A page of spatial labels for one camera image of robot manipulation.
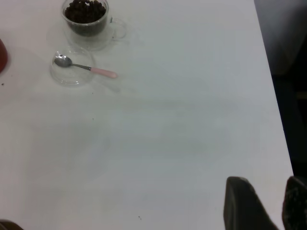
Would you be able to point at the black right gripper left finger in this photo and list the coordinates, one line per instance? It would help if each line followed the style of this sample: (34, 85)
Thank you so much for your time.
(242, 208)

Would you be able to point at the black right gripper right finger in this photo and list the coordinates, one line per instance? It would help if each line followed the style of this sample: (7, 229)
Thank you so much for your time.
(297, 206)

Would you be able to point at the red ceramic mug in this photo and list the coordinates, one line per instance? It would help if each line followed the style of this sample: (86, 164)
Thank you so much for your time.
(3, 56)

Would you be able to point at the dark coffee beans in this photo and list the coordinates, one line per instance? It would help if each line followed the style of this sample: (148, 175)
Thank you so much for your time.
(86, 14)

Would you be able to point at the clear round glass dish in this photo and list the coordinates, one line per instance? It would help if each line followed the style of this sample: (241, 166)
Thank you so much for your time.
(72, 79)

